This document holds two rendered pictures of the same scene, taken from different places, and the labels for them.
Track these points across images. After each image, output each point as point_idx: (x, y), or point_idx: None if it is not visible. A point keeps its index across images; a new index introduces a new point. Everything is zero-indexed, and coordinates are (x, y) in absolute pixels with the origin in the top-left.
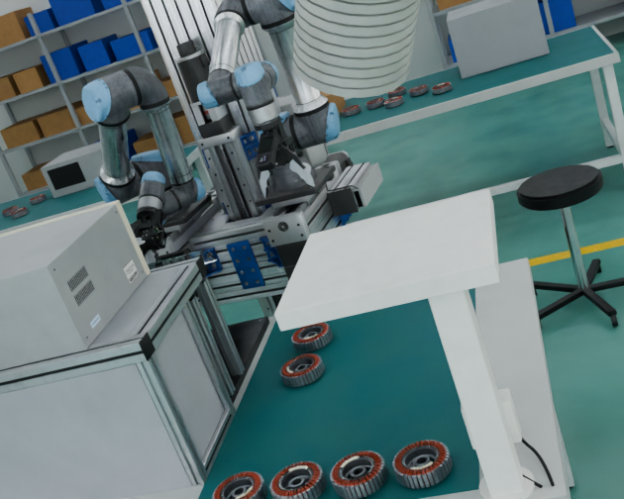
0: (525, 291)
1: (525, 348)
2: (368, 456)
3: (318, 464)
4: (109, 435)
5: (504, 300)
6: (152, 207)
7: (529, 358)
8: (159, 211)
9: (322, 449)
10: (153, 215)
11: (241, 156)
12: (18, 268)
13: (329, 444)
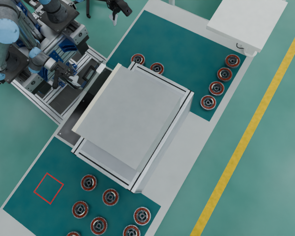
0: (171, 7)
1: (199, 21)
2: (222, 70)
3: (215, 81)
4: (179, 123)
5: (170, 12)
6: (55, 62)
7: (205, 23)
8: (60, 61)
9: (201, 79)
10: (59, 65)
11: (26, 17)
12: (165, 107)
13: (200, 77)
